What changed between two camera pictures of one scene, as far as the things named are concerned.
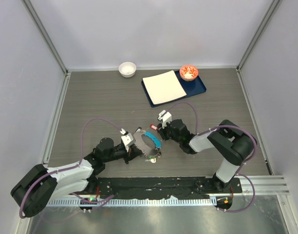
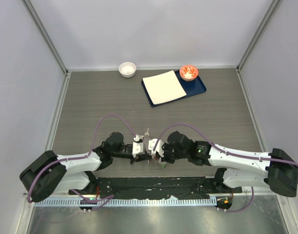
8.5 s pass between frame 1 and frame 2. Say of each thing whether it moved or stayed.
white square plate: stayed
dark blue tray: stayed
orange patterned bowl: stayed
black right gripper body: moved
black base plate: stayed
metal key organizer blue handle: moved
